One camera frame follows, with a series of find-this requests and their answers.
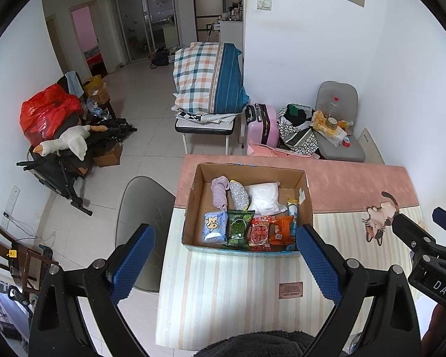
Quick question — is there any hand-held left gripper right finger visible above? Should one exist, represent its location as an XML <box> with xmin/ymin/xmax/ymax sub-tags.
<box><xmin>295</xmin><ymin>224</ymin><xmax>420</xmax><ymax>357</ymax></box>

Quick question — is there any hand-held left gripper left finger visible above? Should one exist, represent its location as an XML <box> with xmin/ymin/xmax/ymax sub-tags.
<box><xmin>29</xmin><ymin>223</ymin><xmax>156</xmax><ymax>357</ymax></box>

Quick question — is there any orange snack packet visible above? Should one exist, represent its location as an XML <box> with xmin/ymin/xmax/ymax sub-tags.
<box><xmin>269</xmin><ymin>216</ymin><xmax>296</xmax><ymax>246</ymax></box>

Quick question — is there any red snack packet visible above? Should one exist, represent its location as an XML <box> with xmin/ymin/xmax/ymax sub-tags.
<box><xmin>250</xmin><ymin>216</ymin><xmax>272</xmax><ymax>251</ymax></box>

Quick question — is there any white soft bag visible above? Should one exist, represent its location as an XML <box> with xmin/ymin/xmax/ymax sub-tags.
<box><xmin>245</xmin><ymin>182</ymin><xmax>280</xmax><ymax>216</ymax></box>

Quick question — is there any green snack packet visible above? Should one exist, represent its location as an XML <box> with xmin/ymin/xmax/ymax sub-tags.
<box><xmin>223</xmin><ymin>210</ymin><xmax>255</xmax><ymax>250</ymax></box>

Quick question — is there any blue tissue pack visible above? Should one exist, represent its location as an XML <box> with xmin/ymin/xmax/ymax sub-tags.
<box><xmin>202</xmin><ymin>210</ymin><xmax>228</xmax><ymax>246</ymax></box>

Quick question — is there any silver glitter pouch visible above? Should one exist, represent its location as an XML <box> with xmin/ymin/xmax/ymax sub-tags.
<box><xmin>228</xmin><ymin>180</ymin><xmax>250</xmax><ymax>211</ymax></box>

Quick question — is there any purple sock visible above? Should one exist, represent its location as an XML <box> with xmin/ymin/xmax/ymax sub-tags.
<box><xmin>211</xmin><ymin>176</ymin><xmax>231</xmax><ymax>211</ymax></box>

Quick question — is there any person's right forearm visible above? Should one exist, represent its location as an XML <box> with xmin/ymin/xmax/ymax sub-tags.
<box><xmin>422</xmin><ymin>303</ymin><xmax>446</xmax><ymax>352</ymax></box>

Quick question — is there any grey shell chair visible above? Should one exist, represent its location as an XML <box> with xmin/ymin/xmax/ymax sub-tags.
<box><xmin>115</xmin><ymin>176</ymin><xmax>177</xmax><ymax>292</ymax></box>

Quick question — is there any beige leaning board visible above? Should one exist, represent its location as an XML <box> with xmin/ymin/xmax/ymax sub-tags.
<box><xmin>351</xmin><ymin>127</ymin><xmax>385</xmax><ymax>165</ymax></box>

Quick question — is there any person's dark fleece clothing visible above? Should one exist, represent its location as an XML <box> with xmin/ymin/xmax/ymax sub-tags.
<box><xmin>193</xmin><ymin>329</ymin><xmax>316</xmax><ymax>357</ymax></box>

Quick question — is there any dark wooden chair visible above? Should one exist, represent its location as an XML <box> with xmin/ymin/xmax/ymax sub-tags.
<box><xmin>0</xmin><ymin>214</ymin><xmax>60</xmax><ymax>294</ymax></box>

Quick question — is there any small brown cardboard box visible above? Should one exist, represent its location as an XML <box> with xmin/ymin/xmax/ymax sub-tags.
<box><xmin>93</xmin><ymin>143</ymin><xmax>123</xmax><ymax>168</ymax></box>

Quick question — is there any black folded stroller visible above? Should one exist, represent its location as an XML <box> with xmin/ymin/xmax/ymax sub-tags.
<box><xmin>17</xmin><ymin>117</ymin><xmax>138</xmax><ymax>216</ymax></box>

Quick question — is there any pink cloth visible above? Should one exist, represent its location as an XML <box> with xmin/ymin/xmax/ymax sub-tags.
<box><xmin>247</xmin><ymin>143</ymin><xmax>320</xmax><ymax>160</ymax></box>

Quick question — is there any patterned bag of clothes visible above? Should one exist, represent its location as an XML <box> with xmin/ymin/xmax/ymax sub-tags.
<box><xmin>277</xmin><ymin>103</ymin><xmax>320</xmax><ymax>156</ymax></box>

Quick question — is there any white goose plush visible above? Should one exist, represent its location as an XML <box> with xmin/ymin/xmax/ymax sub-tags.
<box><xmin>33</xmin><ymin>124</ymin><xmax>108</xmax><ymax>161</ymax></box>

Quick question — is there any yellow plastic bag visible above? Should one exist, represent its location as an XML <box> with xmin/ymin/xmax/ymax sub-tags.
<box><xmin>311</xmin><ymin>111</ymin><xmax>348</xmax><ymax>145</ymax></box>

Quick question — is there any pink suitcase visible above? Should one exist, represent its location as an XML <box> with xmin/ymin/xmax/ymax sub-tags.
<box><xmin>244</xmin><ymin>103</ymin><xmax>279</xmax><ymax>147</ymax></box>

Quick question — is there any grey cushioned chair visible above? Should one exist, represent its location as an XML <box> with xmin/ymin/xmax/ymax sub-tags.
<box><xmin>314</xmin><ymin>81</ymin><xmax>365</xmax><ymax>163</ymax></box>

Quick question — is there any red plastic bag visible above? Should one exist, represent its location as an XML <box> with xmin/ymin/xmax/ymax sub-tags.
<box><xmin>20</xmin><ymin>84</ymin><xmax>83</xmax><ymax>145</ymax></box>

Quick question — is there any yellow bag with boxes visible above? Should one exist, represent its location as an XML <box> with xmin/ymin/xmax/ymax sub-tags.
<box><xmin>82</xmin><ymin>75</ymin><xmax>110</xmax><ymax>105</ymax></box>

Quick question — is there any light blue cloth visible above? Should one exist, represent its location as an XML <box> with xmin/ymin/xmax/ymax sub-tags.
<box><xmin>64</xmin><ymin>71</ymin><xmax>84</xmax><ymax>97</ymax></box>

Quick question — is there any plaid folded bedding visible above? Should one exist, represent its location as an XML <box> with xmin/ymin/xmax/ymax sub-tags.
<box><xmin>172</xmin><ymin>42</ymin><xmax>250</xmax><ymax>115</ymax></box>

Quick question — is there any black floor bag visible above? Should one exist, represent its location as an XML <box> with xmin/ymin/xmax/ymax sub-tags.
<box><xmin>150</xmin><ymin>48</ymin><xmax>170</xmax><ymax>69</ymax></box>

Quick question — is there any white wall socket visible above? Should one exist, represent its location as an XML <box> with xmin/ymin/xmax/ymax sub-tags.
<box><xmin>7</xmin><ymin>186</ymin><xmax>21</xmax><ymax>216</ymax></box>

